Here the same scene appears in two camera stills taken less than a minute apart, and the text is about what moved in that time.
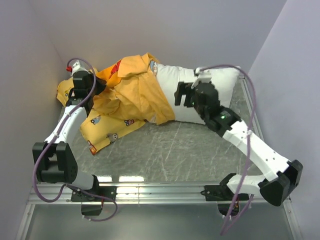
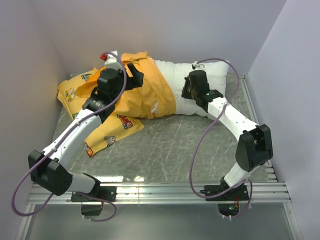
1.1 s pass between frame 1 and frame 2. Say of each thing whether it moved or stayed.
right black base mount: stayed
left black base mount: stayed
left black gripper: moved
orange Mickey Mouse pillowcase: stayed
